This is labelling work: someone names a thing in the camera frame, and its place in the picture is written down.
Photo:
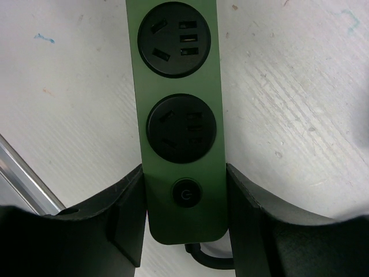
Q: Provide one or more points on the aluminium rail table edge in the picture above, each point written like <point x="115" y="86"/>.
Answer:
<point x="22" y="188"/>

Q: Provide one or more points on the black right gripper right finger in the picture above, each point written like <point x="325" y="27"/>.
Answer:
<point x="271" y="237"/>

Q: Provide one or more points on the green power strip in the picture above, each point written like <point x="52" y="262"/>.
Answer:
<point x="176" y="72"/>

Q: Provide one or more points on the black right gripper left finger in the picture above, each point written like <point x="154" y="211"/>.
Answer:
<point x="101" y="236"/>

